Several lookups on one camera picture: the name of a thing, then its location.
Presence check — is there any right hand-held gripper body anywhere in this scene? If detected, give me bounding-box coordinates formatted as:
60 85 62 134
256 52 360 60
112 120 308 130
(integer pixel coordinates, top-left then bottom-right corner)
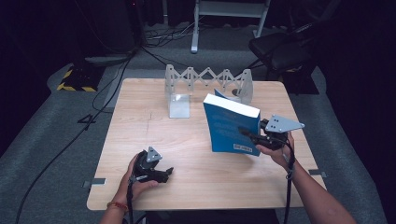
250 114 306 152

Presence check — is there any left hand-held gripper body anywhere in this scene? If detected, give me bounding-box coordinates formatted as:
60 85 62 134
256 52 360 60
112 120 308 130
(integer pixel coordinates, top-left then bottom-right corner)
132 146 163 183

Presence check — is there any blue paperback book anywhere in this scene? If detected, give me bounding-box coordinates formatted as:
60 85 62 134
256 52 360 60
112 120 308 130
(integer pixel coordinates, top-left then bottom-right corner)
202 88 262 158

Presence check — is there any grey metal expandable book rack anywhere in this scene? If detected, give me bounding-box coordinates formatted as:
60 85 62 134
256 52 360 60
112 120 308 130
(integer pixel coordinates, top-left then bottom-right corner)
163 63 255 119

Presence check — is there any person's left hand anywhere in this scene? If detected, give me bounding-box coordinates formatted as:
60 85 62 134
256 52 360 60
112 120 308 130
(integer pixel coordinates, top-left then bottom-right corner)
119 152 160 205

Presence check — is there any person's right hand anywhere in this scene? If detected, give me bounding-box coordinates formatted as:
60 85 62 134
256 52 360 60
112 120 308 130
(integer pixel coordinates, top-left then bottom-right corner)
255 132 297 173

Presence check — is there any grey tape strip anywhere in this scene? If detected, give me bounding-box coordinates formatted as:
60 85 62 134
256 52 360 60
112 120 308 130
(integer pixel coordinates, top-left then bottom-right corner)
307 168 329 179
81 177 107 189

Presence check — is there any black chair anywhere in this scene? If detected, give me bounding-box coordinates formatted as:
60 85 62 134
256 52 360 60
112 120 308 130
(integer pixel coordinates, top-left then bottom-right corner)
247 21 322 95

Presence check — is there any black yellow striped base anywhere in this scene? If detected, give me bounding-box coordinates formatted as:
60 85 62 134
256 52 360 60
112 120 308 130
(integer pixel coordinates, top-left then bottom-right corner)
56 63 106 93

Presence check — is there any black equipment stand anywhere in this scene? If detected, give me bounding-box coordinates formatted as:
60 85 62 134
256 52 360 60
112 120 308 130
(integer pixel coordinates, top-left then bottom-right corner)
72 0 148 67

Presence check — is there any left hand-held gripper black cable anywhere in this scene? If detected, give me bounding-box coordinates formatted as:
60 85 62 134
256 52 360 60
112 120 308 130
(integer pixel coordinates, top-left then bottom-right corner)
124 175 149 224

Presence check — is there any hand-held gripper black cable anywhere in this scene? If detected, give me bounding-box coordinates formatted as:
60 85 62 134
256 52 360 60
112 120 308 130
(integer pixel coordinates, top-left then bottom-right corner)
124 175 149 224
281 138 297 224

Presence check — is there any orange red bracelet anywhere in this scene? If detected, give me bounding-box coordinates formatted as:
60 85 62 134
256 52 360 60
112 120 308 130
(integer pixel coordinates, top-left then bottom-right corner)
106 201 130 214

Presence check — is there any right hand-held gripper black cable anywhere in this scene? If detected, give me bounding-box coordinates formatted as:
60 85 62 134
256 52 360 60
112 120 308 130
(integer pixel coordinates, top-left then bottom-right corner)
281 138 297 224

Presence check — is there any long black floor cable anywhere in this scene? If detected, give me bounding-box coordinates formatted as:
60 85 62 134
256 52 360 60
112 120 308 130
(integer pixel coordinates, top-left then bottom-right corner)
14 46 138 224

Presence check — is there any white metal stand frame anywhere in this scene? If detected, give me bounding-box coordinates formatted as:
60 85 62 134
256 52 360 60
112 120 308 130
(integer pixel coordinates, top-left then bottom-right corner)
190 0 272 54

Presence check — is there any bundle of floor cables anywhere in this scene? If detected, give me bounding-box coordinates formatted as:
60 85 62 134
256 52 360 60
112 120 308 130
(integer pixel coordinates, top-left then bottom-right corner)
142 21 200 49

